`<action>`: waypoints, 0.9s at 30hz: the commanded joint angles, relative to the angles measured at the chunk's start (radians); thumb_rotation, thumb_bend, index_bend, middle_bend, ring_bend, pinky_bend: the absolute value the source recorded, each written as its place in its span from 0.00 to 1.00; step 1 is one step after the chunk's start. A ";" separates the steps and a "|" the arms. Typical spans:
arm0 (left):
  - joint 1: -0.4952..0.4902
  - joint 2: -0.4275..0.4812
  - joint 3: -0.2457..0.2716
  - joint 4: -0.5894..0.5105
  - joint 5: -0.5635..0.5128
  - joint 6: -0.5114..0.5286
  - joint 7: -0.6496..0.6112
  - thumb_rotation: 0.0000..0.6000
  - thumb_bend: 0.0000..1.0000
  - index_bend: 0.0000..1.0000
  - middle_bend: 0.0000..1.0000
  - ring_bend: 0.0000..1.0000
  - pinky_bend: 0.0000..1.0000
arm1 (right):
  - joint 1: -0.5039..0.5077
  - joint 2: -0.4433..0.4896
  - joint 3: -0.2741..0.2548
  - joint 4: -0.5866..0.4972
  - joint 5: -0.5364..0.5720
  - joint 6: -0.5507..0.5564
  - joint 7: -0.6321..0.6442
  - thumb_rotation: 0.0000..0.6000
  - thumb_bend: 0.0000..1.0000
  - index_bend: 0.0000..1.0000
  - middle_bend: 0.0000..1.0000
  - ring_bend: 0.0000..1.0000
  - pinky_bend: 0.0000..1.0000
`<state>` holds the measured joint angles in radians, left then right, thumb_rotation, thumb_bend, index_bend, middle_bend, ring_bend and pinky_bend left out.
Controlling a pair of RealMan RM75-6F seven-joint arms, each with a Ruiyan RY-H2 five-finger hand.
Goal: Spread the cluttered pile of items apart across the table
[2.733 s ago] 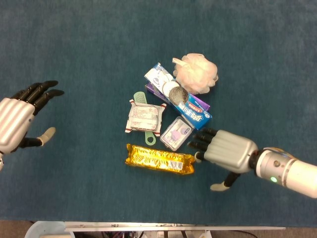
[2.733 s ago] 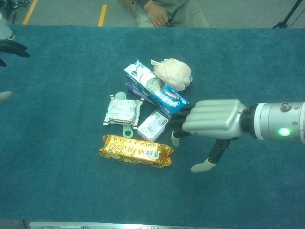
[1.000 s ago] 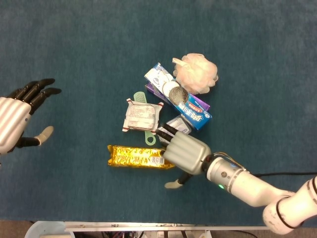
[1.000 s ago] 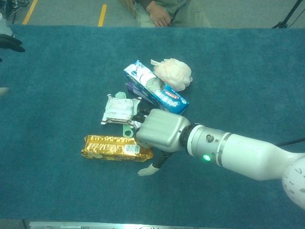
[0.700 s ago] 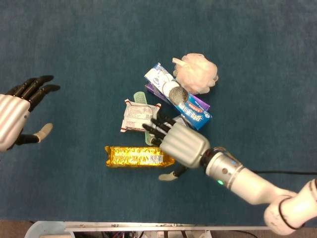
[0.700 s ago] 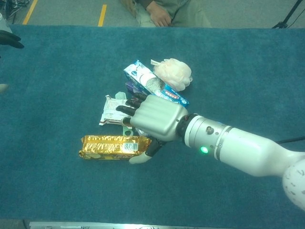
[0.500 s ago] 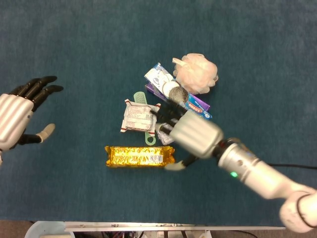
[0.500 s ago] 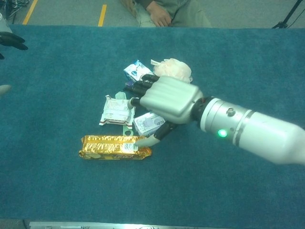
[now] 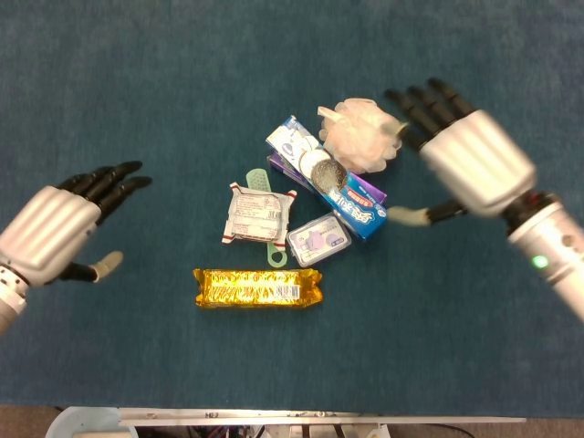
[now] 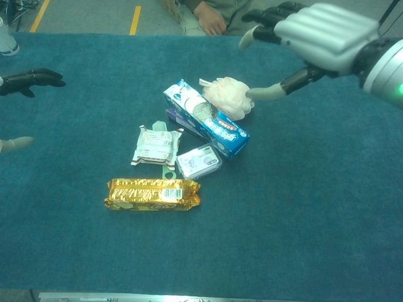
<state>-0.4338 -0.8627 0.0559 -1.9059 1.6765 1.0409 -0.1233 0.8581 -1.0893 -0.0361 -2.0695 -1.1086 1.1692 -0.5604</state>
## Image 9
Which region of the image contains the purple toothpaste box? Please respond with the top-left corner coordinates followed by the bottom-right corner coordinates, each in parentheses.
top-left (266, 152), bottom-right (388, 205)

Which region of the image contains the aluminium table edge rail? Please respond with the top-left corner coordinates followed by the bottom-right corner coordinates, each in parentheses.
top-left (119, 408), bottom-right (527, 428)

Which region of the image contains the white sachet packet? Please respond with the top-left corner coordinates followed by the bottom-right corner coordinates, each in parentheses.
top-left (222, 181), bottom-right (297, 245)

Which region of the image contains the teal felt table cover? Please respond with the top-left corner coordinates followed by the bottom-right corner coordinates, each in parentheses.
top-left (0, 0), bottom-right (584, 417)

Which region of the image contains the blue cookie box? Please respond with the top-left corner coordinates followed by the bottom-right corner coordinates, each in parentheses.
top-left (266, 115), bottom-right (389, 242)

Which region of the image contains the pink mesh bath pouf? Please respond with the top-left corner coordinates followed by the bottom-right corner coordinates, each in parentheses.
top-left (317, 97), bottom-right (403, 175)

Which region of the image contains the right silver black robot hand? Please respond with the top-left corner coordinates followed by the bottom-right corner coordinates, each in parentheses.
top-left (384, 77), bottom-right (538, 229)

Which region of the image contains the light blue round bucket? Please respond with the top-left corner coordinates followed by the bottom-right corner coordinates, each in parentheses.
top-left (44, 406), bottom-right (138, 438)

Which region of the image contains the green plastic handle tool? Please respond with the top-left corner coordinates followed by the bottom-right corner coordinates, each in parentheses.
top-left (245, 167), bottom-right (288, 268)

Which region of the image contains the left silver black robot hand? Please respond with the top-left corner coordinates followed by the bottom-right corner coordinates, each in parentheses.
top-left (0, 160), bottom-right (154, 287)

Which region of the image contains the small clear purple case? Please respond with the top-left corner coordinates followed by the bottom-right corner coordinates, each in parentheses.
top-left (286, 212), bottom-right (353, 268)

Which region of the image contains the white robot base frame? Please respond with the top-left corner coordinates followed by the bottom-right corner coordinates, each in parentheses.
top-left (264, 422), bottom-right (391, 438)

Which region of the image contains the gold foil biscuit pack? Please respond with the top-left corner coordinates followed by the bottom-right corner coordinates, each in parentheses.
top-left (192, 267), bottom-right (324, 309)

